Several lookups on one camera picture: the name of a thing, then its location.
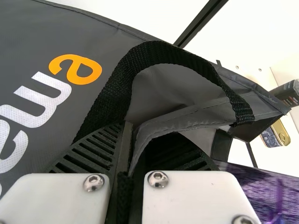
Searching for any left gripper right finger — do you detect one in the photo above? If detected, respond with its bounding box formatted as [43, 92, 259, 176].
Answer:
[140, 137, 261, 224]

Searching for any dark grey bag with straps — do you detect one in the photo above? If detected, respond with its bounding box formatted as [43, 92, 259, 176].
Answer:
[0, 0, 292, 224]

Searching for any rectangular tin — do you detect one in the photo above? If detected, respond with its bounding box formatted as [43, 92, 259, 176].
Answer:
[260, 118, 292, 149]

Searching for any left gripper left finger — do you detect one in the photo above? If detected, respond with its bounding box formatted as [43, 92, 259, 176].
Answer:
[0, 121, 134, 224]

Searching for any dark coffee bottle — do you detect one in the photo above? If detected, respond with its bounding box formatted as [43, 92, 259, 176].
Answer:
[271, 78, 299, 108]

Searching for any black post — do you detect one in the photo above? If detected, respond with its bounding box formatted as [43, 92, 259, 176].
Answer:
[173, 0, 229, 47]

